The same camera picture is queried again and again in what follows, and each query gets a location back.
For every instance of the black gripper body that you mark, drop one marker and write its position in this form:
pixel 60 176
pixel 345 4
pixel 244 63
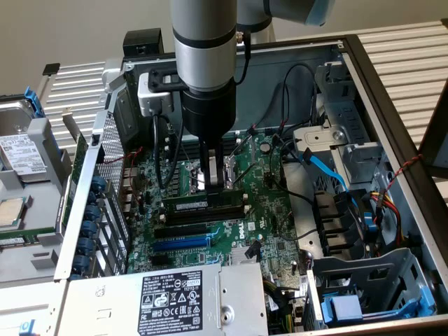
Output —
pixel 210 112

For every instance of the green RAM stick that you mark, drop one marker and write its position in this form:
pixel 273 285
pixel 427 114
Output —
pixel 185 204
pixel 12 241

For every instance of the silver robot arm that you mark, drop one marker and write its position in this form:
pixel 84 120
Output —
pixel 203 42

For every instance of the CPU socket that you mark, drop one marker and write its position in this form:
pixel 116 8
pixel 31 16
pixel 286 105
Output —
pixel 231 171

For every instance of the open PC case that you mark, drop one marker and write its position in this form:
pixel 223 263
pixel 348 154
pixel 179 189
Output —
pixel 262 98

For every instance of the coin battery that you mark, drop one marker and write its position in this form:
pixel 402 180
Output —
pixel 266 147

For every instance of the long black expansion slot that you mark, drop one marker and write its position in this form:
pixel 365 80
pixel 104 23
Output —
pixel 180 231

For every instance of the green motherboard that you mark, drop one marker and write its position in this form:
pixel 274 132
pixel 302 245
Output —
pixel 266 210

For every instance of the blue expansion slot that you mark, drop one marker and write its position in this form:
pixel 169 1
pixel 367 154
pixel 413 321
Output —
pixel 180 244

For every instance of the black box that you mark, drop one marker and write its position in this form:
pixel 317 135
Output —
pixel 143 42

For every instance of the silver chipset heat sink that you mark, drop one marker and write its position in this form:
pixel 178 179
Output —
pixel 238 257

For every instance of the short black expansion slot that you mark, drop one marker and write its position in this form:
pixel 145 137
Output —
pixel 160 260

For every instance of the blue card retention clip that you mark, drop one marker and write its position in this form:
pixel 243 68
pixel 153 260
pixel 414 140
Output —
pixel 85 246
pixel 81 264
pixel 89 229
pixel 99 184
pixel 93 213

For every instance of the green graphics card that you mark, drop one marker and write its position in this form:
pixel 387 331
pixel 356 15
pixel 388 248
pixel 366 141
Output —
pixel 73 182

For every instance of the metal optical drive bay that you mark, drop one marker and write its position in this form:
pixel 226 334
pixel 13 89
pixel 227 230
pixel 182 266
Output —
pixel 346 112

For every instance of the black fan shroud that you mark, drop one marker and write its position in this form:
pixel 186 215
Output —
pixel 332 217

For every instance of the silver power supply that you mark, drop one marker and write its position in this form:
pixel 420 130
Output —
pixel 115 297

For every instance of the grey parts rack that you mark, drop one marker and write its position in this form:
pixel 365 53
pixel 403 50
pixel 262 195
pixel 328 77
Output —
pixel 45 196

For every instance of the blue plastic tab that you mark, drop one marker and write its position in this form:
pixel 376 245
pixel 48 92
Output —
pixel 370 225

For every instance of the blue disk caddy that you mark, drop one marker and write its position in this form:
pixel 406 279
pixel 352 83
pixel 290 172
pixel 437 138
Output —
pixel 33 103
pixel 344 308

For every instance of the white labelled hard disk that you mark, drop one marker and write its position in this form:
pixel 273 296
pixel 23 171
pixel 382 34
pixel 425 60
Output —
pixel 17 154

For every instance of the plain silver hard disk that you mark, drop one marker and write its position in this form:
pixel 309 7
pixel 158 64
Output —
pixel 14 119

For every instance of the silver CPU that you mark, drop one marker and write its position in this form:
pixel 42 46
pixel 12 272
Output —
pixel 10 213

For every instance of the grey disk bay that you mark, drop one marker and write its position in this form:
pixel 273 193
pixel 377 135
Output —
pixel 385 266

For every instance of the silver sheet metal cover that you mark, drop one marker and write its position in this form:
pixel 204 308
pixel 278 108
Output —
pixel 28 301

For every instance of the dark side panel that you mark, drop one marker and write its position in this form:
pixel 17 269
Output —
pixel 437 140

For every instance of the blue plastic latch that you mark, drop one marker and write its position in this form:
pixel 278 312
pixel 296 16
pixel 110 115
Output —
pixel 27 327

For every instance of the silver metal bracket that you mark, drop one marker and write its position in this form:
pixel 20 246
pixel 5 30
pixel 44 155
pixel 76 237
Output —
pixel 315 136

